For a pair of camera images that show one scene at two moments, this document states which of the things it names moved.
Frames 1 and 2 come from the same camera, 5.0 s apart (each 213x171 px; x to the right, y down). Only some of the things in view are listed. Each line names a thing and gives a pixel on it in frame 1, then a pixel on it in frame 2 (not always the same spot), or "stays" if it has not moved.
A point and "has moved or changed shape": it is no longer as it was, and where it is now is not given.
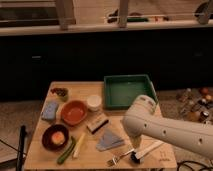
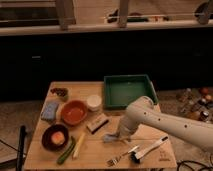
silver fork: (116, 158) stays
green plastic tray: (120, 91) stays
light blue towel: (109, 140) has moved or changed shape
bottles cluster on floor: (196, 104) stays
